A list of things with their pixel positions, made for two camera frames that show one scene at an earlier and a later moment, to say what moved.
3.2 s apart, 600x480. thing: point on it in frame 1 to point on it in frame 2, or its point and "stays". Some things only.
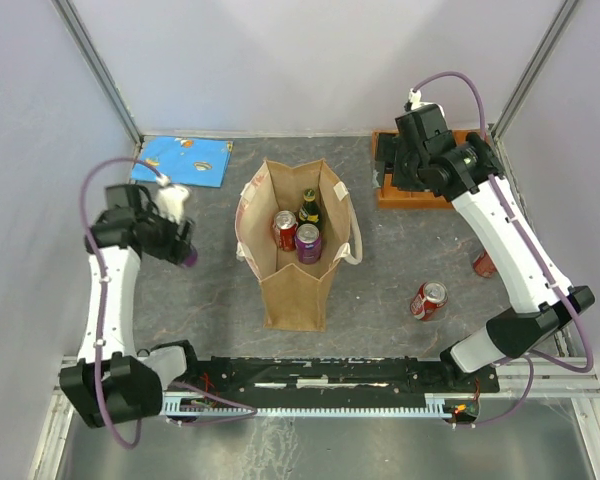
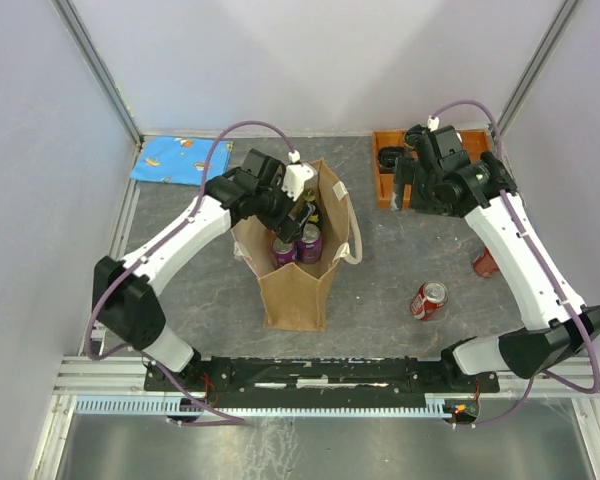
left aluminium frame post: [95, 62] stays
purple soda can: [308, 243] stays
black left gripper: [175, 249] to [284, 226]
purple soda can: [191, 258] to [284, 252]
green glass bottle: [308, 213] stays
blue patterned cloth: [182, 160] stays
